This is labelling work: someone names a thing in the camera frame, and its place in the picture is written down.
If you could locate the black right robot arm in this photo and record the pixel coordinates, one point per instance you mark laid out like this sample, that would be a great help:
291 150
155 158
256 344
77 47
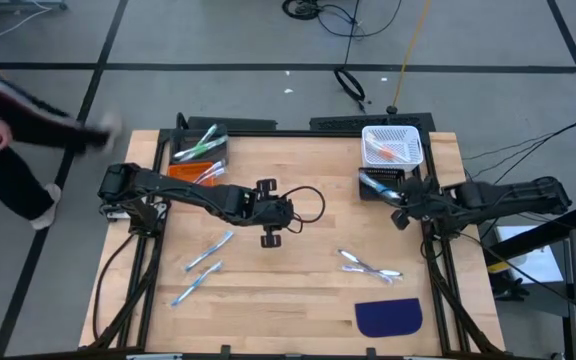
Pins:
518 195

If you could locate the black beam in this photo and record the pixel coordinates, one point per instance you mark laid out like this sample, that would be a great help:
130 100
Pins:
543 232

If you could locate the blue toothbrush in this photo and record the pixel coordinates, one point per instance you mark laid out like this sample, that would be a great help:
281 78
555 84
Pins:
195 284
394 195
373 182
208 252

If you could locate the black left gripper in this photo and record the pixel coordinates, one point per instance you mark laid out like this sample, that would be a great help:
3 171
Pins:
273 212

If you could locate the white box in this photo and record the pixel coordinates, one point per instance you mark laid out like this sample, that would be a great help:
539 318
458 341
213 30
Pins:
533 265

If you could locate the grey cart base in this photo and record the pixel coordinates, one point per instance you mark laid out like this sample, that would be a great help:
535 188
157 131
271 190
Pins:
18 5

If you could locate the orange toothbrush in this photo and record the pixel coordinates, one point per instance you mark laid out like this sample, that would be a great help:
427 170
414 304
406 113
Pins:
375 141
400 158

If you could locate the silver aluminium bracket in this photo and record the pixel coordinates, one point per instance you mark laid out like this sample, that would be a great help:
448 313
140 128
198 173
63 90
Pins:
153 356

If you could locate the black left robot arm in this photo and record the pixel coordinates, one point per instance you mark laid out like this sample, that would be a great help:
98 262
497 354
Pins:
178 187

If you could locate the dark blue mat patch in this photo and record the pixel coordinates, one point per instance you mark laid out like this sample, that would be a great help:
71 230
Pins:
388 317

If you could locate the dark grey plastic basket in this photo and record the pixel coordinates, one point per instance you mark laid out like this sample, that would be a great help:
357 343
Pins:
183 142

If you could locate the black plastic basket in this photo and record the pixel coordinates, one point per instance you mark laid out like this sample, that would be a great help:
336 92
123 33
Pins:
393 175

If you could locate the black aluminium table frame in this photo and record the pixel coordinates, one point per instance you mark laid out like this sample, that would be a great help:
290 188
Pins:
293 133

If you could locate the orange plastic basket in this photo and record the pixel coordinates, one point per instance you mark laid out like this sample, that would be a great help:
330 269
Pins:
183 172

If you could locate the person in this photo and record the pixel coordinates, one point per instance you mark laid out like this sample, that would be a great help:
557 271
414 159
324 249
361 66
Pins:
3 175

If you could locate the plain black box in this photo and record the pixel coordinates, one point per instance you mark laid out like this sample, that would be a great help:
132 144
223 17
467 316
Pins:
233 123

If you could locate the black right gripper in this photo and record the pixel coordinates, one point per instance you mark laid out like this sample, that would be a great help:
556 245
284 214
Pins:
425 200

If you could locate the white plastic basket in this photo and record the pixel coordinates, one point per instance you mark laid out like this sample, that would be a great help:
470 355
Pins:
408 137

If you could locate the black table clamp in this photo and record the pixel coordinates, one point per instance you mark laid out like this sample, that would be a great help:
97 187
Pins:
371 352
225 351

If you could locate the perforated black box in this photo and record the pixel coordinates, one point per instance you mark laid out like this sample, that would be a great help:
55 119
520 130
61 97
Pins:
348 122

